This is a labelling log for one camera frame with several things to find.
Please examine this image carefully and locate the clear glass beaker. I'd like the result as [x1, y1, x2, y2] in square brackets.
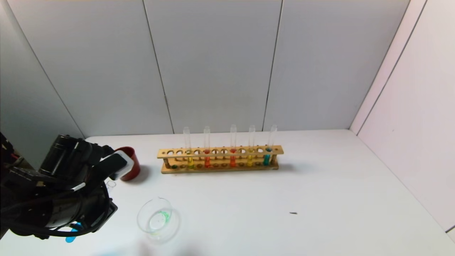
[137, 197, 180, 244]

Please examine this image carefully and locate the red plastic cup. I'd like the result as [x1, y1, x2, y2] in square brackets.
[114, 146, 140, 181]

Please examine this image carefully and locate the wooden test tube rack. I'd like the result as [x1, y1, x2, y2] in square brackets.
[157, 145, 284, 174]

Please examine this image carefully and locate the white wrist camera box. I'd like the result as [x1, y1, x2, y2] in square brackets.
[101, 150, 135, 181]

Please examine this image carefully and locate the glass test tube orange pigment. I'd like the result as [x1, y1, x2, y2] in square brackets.
[229, 124, 237, 168]
[203, 126, 211, 169]

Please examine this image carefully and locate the glass test tube yellow pigment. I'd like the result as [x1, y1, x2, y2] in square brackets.
[183, 127, 194, 170]
[247, 125, 256, 167]

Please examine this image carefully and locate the glass test tube blue pigment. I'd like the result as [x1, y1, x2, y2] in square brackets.
[263, 124, 278, 166]
[65, 180, 117, 243]

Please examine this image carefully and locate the thick black cable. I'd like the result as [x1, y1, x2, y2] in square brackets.
[7, 219, 105, 238]

